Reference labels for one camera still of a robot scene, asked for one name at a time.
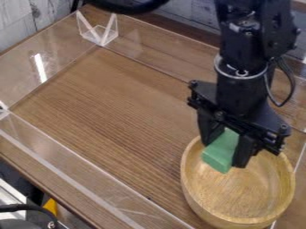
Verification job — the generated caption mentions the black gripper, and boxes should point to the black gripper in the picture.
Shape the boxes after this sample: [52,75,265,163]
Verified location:
[187,72,291,169]

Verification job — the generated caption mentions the green rectangular block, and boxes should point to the green rectangular block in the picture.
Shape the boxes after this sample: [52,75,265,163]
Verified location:
[201,129,239,174]

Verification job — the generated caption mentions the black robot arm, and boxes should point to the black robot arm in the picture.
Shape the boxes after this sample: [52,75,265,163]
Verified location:
[187,0,301,168]

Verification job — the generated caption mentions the brown wooden bowl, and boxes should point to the brown wooden bowl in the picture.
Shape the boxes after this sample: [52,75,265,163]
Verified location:
[181,138,297,229]

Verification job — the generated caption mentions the yellow black device lower left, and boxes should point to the yellow black device lower left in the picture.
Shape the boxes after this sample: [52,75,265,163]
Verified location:
[23,196,82,229]

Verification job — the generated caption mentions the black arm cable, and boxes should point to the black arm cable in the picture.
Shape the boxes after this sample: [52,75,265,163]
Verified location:
[263,56,298,108]

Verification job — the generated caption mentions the clear acrylic enclosure wall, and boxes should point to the clear acrylic enclosure wall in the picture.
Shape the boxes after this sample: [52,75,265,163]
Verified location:
[0,10,306,229]

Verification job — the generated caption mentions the clear acrylic corner bracket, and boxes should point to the clear acrylic corner bracket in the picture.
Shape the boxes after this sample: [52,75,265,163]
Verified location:
[75,11,119,47]

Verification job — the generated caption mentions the black cable lower left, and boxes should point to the black cable lower left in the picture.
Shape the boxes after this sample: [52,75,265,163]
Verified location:
[0,203,60,229]

